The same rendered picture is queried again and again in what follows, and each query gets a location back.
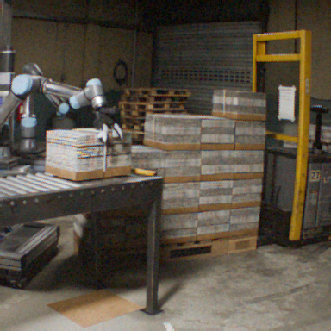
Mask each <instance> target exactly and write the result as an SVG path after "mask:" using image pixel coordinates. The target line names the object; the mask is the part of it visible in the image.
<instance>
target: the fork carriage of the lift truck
mask: <svg viewBox="0 0 331 331"><path fill-rule="evenodd" d="M259 207H260V212H259V223H258V224H259V225H258V226H259V230H258V233H257V234H260V235H267V236H269V237H272V240H273V241H276V242H277V243H279V244H281V245H282V244H285V242H286V236H287V232H288V223H289V213H290V210H289V209H285V208H282V207H280V206H278V205H276V204H271V203H268V202H267V201H264V200H261V199H260V206H259Z"/></svg>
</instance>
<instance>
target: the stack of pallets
mask: <svg viewBox="0 0 331 331"><path fill-rule="evenodd" d="M124 90H125V94H124V95H121V97H122V100H121V101H120V102H119V109H121V115H120V117H121V121H120V122H121V123H122V129H121V131H125V132H129V133H131V137H130V140H131V141H132V144H131V145H132V146H146V145H144V137H145V122H146V115H151V114H162V111H164V114H168V113H175V111H180V113H186V111H187V109H184V103H187V97H191V93H192V91H189V90H170V89H151V88H124ZM133 90H134V91H135V93H134V94H132V91H133ZM180 91H183V92H184V94H183V95H180ZM129 97H133V101H131V100H128V98H129ZM146 98H147V100H146ZM162 98H164V101H162ZM175 98H180V102H175ZM127 103H131V107H127ZM143 104H145V105H146V107H143ZM158 104H161V105H162V108H159V107H158ZM172 104H176V105H177V108H176V109H174V108H172ZM129 111H133V114H129V113H128V112H129ZM146 112H147V113H146ZM129 118H132V121H130V120H129ZM129 125H134V127H133V128H130V127H129Z"/></svg>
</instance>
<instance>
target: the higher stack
mask: <svg viewBox="0 0 331 331"><path fill-rule="evenodd" d="M265 99H266V95H265V94H264V93H261V92H246V91H225V90H224V91H216V90H214V96H213V101H214V102H213V106H212V107H213V111H219V112H228V113H236V114H242V115H266V107H265ZM214 103H215V104H214ZM230 120H234V121H235V125H234V143H233V144H265V122H263V121H258V120H235V119H230ZM232 150H234V174H243V173H263V158H264V157H263V152H264V151H262V150H250V149H232ZM231 180H234V182H233V193H232V199H231V203H249V202H251V201H259V200H260V199H261V192H262V179H261V178H237V179H231ZM259 212H260V207H259V206H253V207H245V208H234V209H229V216H230V218H229V219H230V222H229V229H228V230H229V232H232V231H240V230H248V229H255V228H258V227H259V226H258V225H259V224H258V223H259ZM226 238H228V249H227V253H238V252H245V251H251V250H255V249H256V240H257V238H258V234H243V235H236V236H234V237H230V236H229V237H226Z"/></svg>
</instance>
